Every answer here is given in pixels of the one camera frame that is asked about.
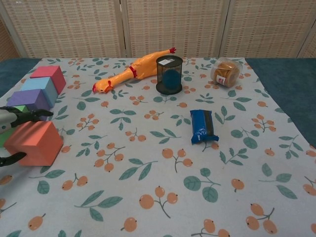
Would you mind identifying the pink foam cube block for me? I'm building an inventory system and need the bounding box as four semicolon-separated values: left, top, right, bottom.
29;65;67;96

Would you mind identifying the light blue foam cube block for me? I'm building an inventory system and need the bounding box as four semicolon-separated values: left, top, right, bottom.
20;77;58;109

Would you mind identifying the purple foam cube block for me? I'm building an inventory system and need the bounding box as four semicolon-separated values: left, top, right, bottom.
6;88;51;122

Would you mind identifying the floral print tablecloth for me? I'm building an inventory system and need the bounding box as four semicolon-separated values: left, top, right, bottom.
0;57;316;237

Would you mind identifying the blue cookie package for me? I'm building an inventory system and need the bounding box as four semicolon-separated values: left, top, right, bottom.
189;109;220;145

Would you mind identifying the clear plastic cookie jar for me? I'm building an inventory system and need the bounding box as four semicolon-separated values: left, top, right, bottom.
210;57;244;88

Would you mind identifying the yellow rubber chicken toy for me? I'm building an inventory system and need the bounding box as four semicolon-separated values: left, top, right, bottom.
92;47;177;95

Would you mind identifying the orange foam cube block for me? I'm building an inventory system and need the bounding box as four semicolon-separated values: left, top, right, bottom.
4;120;64;167

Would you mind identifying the green foam cube block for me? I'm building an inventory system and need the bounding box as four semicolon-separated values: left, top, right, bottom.
0;105;29;149

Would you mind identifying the woven bamboo folding screen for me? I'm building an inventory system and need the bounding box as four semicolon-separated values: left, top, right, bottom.
0;0;316;62

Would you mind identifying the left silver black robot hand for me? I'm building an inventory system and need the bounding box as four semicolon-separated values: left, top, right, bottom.
0;106;54;168

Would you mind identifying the black mesh cylinder container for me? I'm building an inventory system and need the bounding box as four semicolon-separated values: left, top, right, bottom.
156;55;184;95

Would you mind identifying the blue ball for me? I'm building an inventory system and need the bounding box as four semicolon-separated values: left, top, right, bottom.
161;69;177;86

